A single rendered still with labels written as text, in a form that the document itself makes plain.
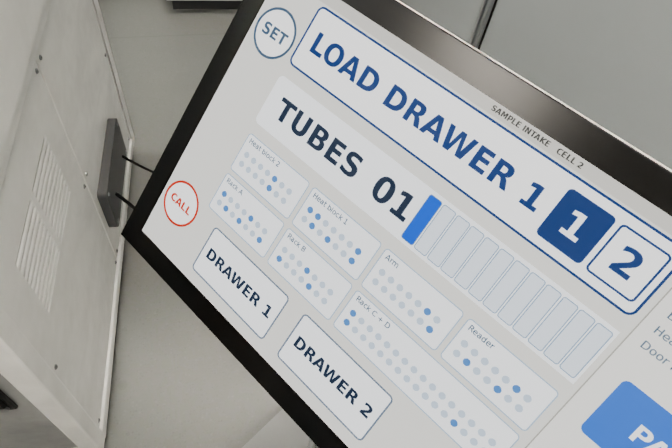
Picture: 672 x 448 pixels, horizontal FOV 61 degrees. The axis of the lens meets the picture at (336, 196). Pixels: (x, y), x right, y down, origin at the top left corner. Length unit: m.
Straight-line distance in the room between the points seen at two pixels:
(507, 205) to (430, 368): 0.13
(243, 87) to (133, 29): 1.96
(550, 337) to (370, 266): 0.13
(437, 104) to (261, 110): 0.15
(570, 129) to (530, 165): 0.03
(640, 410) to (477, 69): 0.23
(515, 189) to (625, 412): 0.15
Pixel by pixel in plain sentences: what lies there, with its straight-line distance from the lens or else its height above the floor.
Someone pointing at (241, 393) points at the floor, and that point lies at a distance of 1.51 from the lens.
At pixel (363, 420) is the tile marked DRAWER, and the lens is 0.45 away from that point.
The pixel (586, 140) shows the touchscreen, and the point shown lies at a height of 1.19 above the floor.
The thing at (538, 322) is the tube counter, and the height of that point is 1.11.
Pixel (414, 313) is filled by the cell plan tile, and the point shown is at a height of 1.07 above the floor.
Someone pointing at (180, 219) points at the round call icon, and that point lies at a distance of 0.52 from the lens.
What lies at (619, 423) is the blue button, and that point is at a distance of 0.41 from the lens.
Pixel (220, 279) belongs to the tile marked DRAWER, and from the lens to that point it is 0.50.
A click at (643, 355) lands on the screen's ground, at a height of 1.13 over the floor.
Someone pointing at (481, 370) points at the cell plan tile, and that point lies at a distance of 0.41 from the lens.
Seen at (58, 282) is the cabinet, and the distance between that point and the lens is 1.15.
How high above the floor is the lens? 1.43
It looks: 52 degrees down
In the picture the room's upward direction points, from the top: 9 degrees clockwise
